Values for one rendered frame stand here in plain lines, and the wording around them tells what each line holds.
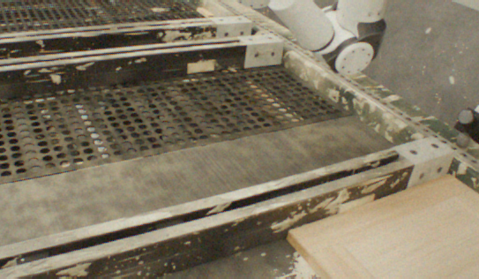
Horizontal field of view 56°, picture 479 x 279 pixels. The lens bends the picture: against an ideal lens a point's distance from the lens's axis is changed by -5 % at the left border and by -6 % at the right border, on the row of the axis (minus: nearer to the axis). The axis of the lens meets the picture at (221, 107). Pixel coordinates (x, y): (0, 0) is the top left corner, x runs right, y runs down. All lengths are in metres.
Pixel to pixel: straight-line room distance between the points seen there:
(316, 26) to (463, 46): 1.39
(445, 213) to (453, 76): 1.28
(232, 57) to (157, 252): 0.75
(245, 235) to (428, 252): 0.30
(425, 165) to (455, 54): 1.29
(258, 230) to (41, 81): 0.63
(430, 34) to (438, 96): 0.31
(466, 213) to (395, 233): 0.17
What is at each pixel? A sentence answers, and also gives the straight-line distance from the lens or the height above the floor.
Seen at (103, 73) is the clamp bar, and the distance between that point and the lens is 1.15.
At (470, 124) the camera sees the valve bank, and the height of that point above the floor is 0.78.
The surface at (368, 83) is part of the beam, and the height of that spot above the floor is 0.84.
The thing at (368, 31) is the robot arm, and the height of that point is 1.17.
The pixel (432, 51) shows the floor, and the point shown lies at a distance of 2.23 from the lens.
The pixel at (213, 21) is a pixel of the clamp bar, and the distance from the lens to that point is 1.46.
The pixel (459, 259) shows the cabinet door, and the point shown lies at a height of 1.05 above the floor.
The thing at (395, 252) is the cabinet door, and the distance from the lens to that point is 0.79.
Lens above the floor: 1.84
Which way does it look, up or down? 40 degrees down
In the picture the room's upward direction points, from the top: 62 degrees counter-clockwise
